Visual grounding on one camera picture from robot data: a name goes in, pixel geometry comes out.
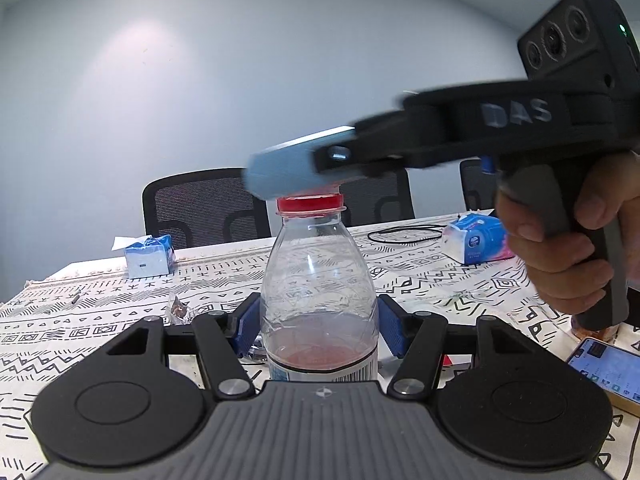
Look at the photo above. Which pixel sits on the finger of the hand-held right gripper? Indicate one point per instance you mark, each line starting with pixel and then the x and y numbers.
pixel 285 165

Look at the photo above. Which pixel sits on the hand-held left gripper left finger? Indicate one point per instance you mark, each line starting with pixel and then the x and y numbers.
pixel 247 321

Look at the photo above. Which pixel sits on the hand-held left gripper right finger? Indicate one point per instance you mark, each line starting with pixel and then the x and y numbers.
pixel 391 321

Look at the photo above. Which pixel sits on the red bottle cap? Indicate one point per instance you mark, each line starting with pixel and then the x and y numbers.
pixel 310 204

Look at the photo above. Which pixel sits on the clear plastic bottle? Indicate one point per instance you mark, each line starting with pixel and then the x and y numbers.
pixel 320 280

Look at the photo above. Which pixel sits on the person's right hand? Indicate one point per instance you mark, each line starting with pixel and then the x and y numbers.
pixel 550 266

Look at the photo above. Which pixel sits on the crinkled clear candy wrapper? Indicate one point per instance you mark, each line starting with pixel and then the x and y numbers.
pixel 178 308

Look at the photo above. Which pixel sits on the black mesh office chair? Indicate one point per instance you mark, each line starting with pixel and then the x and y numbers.
pixel 472 185
pixel 200 205
pixel 380 200

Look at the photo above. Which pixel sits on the blue and pink tissue pack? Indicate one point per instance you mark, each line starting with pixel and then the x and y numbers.
pixel 477 242

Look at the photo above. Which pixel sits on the blue tissue box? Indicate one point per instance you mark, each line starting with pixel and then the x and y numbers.
pixel 148 259

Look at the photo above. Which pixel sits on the small clear cup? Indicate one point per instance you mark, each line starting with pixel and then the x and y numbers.
pixel 595 334

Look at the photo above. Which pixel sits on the smartphone with lit screen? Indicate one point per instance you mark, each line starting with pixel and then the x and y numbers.
pixel 607 367

